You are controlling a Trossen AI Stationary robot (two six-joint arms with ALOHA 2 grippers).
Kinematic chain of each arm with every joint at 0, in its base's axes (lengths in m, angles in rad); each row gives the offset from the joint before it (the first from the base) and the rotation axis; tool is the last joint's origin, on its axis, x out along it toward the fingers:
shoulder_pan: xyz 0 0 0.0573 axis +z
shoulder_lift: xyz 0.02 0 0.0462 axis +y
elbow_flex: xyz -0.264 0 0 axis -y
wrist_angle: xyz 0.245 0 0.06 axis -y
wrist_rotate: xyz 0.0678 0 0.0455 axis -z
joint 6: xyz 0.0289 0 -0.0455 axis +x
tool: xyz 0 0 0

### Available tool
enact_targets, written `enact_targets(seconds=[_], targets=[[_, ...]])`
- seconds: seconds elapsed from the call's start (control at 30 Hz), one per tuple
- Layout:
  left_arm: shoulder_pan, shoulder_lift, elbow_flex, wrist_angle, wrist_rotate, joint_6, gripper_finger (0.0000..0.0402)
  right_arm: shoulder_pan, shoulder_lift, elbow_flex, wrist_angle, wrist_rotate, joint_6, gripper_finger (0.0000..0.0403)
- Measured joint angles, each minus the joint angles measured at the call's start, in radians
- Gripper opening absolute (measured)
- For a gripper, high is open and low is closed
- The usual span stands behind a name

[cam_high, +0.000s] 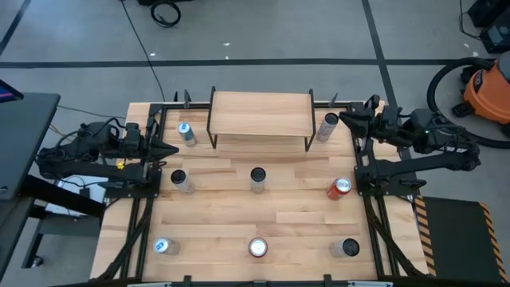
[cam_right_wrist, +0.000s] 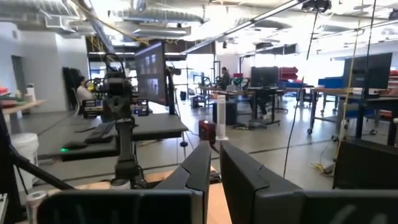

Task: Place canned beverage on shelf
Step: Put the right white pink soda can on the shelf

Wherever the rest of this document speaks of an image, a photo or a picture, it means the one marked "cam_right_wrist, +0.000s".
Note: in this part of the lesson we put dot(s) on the wooden work table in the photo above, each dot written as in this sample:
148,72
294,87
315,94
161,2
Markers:
342,91
21,107

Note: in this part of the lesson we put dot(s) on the black keyboard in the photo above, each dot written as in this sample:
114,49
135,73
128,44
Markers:
99,133

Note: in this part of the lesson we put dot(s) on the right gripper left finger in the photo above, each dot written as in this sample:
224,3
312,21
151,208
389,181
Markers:
186,174

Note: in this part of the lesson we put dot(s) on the white tower fan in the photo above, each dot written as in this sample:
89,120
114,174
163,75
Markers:
221,115

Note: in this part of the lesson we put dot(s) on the black desktop device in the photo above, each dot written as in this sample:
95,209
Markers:
93,109
141,107

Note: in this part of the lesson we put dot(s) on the thin black pole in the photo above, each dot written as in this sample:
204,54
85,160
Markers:
369,46

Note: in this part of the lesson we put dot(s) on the black computer monitor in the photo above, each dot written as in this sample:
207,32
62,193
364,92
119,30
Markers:
150,74

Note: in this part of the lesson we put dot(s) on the black rig camera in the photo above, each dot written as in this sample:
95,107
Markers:
315,4

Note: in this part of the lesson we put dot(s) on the black cabinet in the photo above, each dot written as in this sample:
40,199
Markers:
233,112

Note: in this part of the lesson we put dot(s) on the yellow white power strip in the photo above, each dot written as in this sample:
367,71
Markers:
326,169

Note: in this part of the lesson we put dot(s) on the person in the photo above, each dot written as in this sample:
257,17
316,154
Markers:
224,79
83,93

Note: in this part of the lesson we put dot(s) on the blue storage bins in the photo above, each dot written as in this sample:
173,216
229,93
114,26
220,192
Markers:
331,82

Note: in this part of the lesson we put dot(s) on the hanging black coats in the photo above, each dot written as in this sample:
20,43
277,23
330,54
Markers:
71,81

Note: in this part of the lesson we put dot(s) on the black standing desk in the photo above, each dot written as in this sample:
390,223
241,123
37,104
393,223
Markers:
261,89

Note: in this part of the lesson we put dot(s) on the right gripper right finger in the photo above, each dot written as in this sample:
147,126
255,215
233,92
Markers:
245,180

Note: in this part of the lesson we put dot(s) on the black aluminium rig frame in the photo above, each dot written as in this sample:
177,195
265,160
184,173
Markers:
37,172

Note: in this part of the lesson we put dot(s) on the red and black box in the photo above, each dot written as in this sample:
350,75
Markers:
206,130

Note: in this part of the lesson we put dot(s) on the silver ceiling air duct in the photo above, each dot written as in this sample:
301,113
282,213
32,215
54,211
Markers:
161,15

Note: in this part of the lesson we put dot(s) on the black computer mouse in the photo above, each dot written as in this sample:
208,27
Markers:
74,145

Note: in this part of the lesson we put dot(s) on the white plastic bucket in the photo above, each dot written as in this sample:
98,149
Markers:
25,149

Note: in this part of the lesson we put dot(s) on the red storage bins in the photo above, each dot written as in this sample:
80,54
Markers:
287,73

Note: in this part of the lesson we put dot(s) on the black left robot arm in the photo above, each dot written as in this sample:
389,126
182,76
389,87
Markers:
124,143

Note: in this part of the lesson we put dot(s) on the large black display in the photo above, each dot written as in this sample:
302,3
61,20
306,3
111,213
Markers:
368,70

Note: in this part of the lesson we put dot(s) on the white bottle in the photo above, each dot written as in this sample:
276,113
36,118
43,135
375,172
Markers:
30,91

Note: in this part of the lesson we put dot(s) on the black equipment crate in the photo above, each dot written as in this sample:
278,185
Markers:
363,165

